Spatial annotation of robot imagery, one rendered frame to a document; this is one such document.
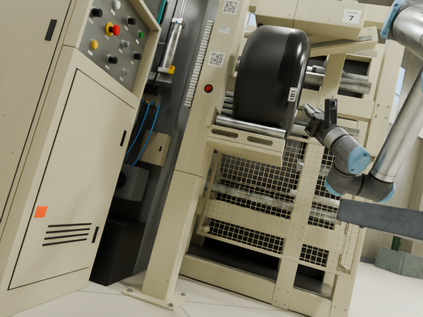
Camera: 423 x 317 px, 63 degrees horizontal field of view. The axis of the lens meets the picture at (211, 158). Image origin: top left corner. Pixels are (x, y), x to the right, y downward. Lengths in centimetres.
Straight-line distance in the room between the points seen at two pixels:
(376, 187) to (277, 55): 68
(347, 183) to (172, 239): 85
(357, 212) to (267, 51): 110
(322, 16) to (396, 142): 108
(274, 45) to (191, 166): 68
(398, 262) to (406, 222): 693
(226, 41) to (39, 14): 90
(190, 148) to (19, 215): 84
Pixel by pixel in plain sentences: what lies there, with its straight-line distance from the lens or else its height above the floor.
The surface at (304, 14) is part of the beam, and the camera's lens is 221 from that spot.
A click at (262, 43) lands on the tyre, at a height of 125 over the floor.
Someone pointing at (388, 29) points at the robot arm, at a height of 116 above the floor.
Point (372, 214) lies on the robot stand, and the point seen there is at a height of 58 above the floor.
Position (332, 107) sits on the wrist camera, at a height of 98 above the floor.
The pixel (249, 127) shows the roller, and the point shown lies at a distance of 161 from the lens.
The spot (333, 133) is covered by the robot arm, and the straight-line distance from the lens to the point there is 136.
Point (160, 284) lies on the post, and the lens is 177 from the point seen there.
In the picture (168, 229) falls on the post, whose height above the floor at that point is 33.
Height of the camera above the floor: 55
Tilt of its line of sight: 6 degrees up
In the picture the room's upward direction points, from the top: 15 degrees clockwise
